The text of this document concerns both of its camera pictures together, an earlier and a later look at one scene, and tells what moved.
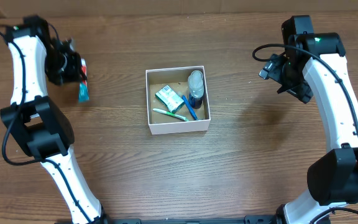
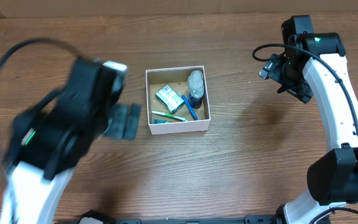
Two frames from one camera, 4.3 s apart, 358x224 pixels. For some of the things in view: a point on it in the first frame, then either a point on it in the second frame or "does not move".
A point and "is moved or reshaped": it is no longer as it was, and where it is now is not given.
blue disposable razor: [189, 106] does not move
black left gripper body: [60, 68] → [100, 116]
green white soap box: [170, 99] does not move
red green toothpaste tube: [83, 91] is moved or reshaped
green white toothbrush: [170, 114] is moved or reshaped
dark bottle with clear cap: [196, 88] does not move
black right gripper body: [286, 72] does not move
